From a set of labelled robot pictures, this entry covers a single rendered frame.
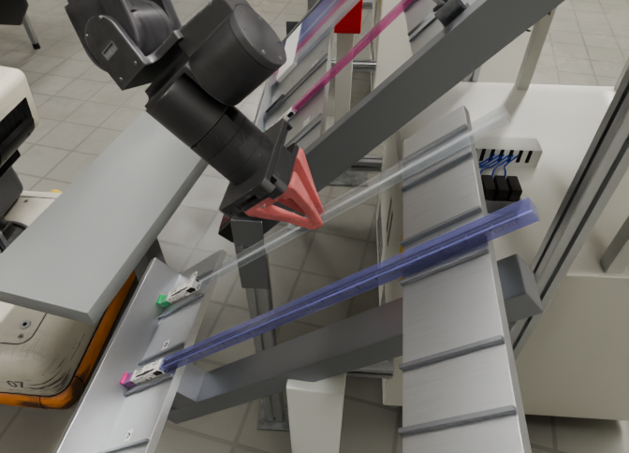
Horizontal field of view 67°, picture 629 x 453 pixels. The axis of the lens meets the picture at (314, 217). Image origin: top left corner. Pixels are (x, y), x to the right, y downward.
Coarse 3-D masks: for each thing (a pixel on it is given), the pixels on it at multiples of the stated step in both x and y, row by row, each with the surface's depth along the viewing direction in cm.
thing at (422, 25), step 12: (420, 0) 71; (468, 0) 58; (408, 12) 72; (420, 12) 68; (432, 12) 64; (408, 24) 69; (420, 24) 65; (432, 24) 63; (408, 36) 67; (420, 36) 64; (432, 36) 61; (420, 48) 62
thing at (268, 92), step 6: (282, 42) 127; (270, 78) 112; (270, 84) 110; (264, 90) 108; (270, 90) 109; (264, 96) 105; (270, 96) 107; (264, 102) 104; (270, 102) 106; (258, 108) 102; (264, 108) 103; (258, 114) 100; (264, 114) 102; (258, 120) 99; (264, 120) 100; (258, 126) 98; (264, 126) 99
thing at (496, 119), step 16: (496, 112) 39; (464, 128) 41; (480, 128) 39; (496, 128) 39; (432, 144) 43; (448, 144) 41; (464, 144) 41; (416, 160) 43; (432, 160) 42; (384, 176) 45; (400, 176) 44; (352, 192) 47; (368, 192) 46; (320, 208) 50; (336, 208) 48; (272, 240) 53; (288, 240) 52; (240, 256) 56; (256, 256) 55; (208, 272) 60; (224, 272) 58; (160, 304) 66
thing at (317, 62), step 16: (320, 48) 99; (304, 64) 102; (320, 64) 92; (288, 80) 104; (304, 80) 94; (272, 96) 108; (288, 96) 97; (320, 96) 82; (272, 112) 100; (304, 112) 84; (320, 112) 77; (304, 128) 79; (320, 128) 74; (288, 144) 81; (304, 144) 75
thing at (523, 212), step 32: (480, 224) 32; (512, 224) 31; (416, 256) 35; (448, 256) 34; (320, 288) 41; (352, 288) 38; (256, 320) 45; (288, 320) 42; (192, 352) 50; (128, 384) 57
